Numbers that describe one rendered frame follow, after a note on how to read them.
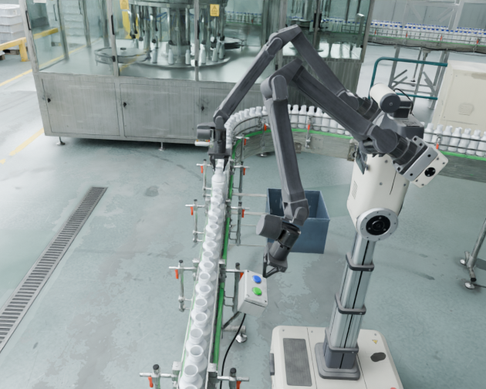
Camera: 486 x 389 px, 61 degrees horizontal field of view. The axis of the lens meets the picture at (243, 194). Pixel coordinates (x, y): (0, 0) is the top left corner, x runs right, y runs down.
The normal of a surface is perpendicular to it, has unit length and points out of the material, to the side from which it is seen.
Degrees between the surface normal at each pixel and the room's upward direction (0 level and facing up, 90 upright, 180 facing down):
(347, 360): 90
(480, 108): 90
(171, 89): 90
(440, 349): 0
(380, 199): 101
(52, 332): 0
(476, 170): 92
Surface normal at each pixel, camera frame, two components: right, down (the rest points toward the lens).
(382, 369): 0.05, -0.87
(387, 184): -0.01, 0.48
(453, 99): -0.32, 0.44
